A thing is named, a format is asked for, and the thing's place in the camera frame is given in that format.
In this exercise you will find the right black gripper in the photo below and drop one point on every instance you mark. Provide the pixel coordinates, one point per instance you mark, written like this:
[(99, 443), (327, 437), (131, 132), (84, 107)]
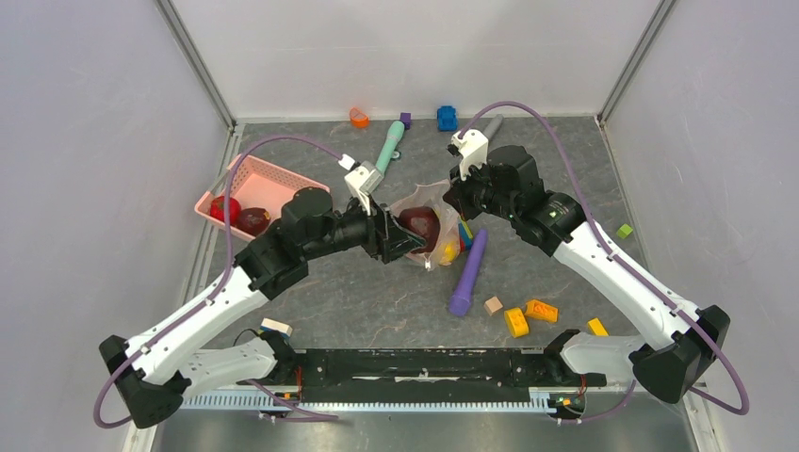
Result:
[(458, 191)]

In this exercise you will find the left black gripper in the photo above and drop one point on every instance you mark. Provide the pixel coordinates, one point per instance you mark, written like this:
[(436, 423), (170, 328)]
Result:
[(399, 241)]

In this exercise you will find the dark red mangosteen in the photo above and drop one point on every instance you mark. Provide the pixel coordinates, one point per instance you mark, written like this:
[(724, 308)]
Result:
[(253, 221), (422, 220)]

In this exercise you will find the clear zip top bag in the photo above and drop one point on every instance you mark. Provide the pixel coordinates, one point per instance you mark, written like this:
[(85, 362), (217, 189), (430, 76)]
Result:
[(431, 195)]

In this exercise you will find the yellow pear toy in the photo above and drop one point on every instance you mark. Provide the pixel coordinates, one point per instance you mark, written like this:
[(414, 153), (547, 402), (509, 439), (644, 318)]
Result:
[(450, 253)]

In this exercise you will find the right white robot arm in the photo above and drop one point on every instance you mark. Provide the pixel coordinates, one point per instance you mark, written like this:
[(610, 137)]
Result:
[(670, 351)]

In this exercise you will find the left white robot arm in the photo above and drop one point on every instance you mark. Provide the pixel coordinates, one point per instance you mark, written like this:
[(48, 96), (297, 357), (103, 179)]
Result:
[(156, 370)]

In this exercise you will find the multicolour brick stack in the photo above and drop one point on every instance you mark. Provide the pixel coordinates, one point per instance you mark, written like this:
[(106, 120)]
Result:
[(466, 236)]

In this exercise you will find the blue toy car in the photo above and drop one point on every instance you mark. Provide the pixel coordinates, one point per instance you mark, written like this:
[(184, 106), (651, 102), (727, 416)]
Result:
[(446, 117)]

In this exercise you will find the purple toy microphone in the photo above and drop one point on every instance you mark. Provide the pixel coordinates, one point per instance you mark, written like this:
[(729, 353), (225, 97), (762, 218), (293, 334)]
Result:
[(461, 298)]

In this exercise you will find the mint green toy microphone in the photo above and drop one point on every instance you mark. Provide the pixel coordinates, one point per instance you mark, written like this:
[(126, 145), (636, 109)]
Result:
[(394, 135)]

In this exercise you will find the tan wooden cube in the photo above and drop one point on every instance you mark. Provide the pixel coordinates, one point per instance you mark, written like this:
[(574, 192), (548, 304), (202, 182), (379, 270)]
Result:
[(493, 305)]

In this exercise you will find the purple cube block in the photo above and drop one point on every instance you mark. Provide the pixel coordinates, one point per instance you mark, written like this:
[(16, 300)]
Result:
[(406, 119)]

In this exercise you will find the lime green cube block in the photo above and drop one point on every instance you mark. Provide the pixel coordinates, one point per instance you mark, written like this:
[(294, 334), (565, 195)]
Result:
[(624, 231)]

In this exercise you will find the orange semicircle block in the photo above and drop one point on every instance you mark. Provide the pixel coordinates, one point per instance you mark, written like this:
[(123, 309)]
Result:
[(358, 118)]

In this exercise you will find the orange toy brick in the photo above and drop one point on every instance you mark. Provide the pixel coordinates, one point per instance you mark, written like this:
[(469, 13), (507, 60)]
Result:
[(539, 310)]

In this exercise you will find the yellow toy brick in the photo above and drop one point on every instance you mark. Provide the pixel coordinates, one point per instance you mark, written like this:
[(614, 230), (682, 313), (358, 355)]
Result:
[(516, 322)]

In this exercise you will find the yellow flat block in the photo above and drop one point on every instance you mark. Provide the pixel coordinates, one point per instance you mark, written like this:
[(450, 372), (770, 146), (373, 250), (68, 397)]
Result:
[(597, 328)]

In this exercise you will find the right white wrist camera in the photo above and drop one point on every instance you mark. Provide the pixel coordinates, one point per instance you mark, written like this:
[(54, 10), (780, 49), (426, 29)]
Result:
[(472, 147)]

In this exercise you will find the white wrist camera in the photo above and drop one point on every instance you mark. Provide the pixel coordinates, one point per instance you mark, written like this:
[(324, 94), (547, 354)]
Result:
[(361, 180), (472, 147)]

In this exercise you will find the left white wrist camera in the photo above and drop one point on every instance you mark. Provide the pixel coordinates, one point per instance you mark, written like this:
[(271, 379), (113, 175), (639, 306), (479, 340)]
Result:
[(361, 180)]

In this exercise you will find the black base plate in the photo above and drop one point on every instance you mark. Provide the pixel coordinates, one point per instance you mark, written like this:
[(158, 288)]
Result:
[(425, 375)]

